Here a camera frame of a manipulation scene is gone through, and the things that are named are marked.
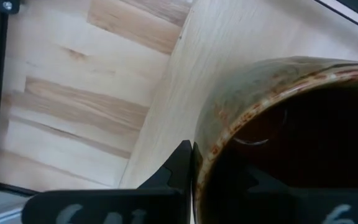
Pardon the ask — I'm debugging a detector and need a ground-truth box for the green blue glazed mug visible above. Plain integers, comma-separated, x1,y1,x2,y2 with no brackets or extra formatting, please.
192,55,358,224

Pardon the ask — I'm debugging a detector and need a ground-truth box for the light wooden tray board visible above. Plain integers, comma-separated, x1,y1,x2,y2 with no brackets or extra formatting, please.
118,0,358,190

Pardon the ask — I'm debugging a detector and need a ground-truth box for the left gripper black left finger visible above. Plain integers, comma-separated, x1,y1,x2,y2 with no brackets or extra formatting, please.
21,139,193,224

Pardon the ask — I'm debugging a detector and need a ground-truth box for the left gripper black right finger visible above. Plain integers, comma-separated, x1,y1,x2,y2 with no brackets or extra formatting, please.
193,142,358,224

